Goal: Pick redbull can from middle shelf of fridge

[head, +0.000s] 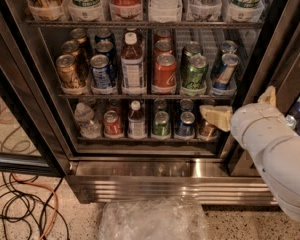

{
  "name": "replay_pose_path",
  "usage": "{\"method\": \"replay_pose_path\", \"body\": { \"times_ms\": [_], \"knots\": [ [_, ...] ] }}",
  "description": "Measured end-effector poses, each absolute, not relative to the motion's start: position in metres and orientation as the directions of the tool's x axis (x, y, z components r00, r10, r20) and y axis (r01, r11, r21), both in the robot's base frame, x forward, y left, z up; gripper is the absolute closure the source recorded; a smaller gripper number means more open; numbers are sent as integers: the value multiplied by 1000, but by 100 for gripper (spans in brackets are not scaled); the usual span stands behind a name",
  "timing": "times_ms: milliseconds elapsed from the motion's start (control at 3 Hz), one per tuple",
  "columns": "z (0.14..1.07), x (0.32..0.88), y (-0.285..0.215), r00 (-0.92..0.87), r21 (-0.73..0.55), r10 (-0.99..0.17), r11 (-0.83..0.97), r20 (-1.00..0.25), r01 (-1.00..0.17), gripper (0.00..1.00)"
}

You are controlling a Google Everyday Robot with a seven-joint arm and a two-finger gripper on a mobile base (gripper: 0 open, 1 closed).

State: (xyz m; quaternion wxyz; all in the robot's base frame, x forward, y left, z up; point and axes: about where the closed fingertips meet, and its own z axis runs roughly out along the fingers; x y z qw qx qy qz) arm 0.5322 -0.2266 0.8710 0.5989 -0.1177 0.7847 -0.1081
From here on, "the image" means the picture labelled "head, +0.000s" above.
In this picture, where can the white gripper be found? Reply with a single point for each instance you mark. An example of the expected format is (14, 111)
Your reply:
(248, 121)

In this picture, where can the redbull can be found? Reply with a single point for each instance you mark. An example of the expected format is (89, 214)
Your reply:
(225, 70)
(226, 46)

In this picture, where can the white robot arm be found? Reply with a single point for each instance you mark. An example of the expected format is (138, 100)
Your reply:
(279, 166)

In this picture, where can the gold can bottom shelf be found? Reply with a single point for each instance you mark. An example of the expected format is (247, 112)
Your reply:
(207, 129)

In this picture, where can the front green can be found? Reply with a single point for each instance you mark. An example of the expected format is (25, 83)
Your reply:
(195, 72)

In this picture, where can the blue can bottom shelf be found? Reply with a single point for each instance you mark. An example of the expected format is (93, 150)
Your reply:
(185, 125)

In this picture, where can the rear green can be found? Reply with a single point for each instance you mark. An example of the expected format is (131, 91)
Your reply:
(190, 49)

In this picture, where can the green can bottom shelf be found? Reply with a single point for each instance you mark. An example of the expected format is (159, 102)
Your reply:
(161, 124)

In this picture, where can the front red cola can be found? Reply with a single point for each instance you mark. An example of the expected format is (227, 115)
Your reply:
(164, 70)

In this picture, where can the red cola can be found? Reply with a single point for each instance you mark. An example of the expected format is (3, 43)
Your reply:
(164, 70)
(163, 46)
(162, 34)

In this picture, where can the middle red cola can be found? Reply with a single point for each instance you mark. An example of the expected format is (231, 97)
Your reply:
(163, 46)

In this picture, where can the rear red cola can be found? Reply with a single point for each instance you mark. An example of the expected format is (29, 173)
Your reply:
(162, 34)

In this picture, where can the brown tea bottle bottom shelf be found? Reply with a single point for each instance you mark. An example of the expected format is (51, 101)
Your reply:
(136, 121)

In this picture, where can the brown tea bottle shelf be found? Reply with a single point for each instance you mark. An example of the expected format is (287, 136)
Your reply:
(136, 121)
(132, 57)

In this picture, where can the brown tea bottle middle shelf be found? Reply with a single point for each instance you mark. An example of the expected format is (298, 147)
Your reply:
(132, 57)

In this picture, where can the red can bottom shelf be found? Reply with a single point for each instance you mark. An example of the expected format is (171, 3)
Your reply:
(112, 123)

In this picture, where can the stainless steel drinks fridge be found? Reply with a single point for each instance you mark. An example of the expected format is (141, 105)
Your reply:
(103, 169)

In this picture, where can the front blue pepsi can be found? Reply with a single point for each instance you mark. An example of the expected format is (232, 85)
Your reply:
(102, 71)

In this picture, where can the blue pepsi can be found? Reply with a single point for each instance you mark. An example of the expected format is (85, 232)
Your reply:
(104, 34)
(102, 71)
(106, 48)

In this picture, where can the middle blue pepsi can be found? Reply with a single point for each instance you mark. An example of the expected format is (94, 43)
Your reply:
(106, 48)

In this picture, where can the rear blue pepsi can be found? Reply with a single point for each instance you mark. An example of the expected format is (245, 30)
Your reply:
(104, 34)

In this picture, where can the rear gold can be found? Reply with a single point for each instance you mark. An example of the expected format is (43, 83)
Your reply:
(81, 36)

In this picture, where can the middle gold can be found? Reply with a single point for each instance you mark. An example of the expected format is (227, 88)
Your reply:
(73, 47)

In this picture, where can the front gold can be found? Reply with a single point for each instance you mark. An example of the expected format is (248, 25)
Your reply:
(68, 72)

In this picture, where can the open glass fridge door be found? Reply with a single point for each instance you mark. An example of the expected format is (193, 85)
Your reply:
(31, 141)

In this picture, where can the clear plastic wrap bundle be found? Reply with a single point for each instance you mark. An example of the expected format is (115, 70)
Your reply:
(176, 218)

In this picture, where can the clear water bottle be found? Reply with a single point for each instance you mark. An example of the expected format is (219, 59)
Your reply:
(88, 123)

